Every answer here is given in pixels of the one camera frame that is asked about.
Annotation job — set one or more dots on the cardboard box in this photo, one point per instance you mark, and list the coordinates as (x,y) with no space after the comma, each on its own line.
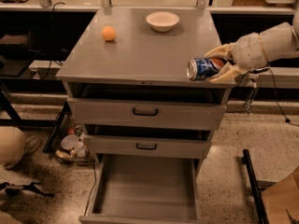
(281,201)

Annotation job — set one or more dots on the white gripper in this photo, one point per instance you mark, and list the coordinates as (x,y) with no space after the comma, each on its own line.
(249,52)

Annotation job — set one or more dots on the middle grey drawer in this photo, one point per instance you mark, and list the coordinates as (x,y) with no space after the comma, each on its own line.
(152,147)

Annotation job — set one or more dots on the orange fruit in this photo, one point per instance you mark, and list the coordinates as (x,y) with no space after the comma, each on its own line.
(108,33)

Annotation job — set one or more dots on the black metal stand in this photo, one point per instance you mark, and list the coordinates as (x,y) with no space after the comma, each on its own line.
(257,196)

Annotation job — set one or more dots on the blue pepsi can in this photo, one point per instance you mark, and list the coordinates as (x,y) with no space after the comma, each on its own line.
(201,68)

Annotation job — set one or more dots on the wire basket with items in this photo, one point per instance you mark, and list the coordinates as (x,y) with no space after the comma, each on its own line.
(69,146)

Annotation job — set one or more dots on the beige rounded object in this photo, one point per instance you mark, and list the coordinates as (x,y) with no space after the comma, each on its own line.
(12,141)

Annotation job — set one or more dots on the grey drawer cabinet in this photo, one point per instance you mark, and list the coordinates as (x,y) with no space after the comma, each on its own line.
(143,65)

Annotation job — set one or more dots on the grey drawer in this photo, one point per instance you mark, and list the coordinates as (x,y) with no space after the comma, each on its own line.
(143,190)
(152,147)
(147,114)

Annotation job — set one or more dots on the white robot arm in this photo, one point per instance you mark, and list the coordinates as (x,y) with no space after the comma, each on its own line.
(280,41)

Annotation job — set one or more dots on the white bowl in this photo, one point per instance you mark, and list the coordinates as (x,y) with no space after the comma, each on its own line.
(162,21)

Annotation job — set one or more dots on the bottom grey drawer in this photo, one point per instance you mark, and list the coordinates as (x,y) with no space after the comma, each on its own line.
(143,190)

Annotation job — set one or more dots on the top grey drawer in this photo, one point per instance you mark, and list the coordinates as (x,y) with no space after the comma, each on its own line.
(147,114)

